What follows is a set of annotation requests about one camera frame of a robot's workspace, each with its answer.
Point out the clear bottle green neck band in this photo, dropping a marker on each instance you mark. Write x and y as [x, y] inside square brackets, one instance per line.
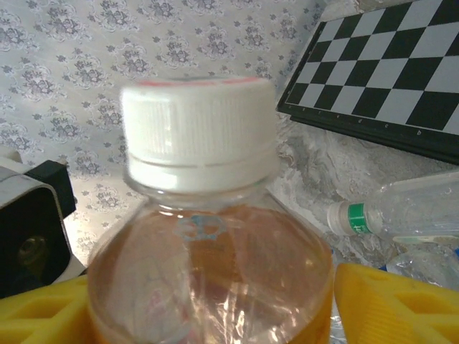
[412, 204]

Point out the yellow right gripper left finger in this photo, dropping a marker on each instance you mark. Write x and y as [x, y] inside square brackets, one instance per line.
[36, 319]

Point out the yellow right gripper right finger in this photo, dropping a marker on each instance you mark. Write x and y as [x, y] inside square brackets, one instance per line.
[401, 315]

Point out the black grey chessboard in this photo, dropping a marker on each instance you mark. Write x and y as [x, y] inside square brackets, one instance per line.
[376, 71]

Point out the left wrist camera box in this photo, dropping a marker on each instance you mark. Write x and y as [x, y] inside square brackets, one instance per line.
[36, 215]

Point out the tall clear plastic bottle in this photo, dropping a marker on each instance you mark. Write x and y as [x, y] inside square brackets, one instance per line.
[423, 265]

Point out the blue label bottle white cap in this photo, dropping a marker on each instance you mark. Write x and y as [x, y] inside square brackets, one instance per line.
[197, 143]

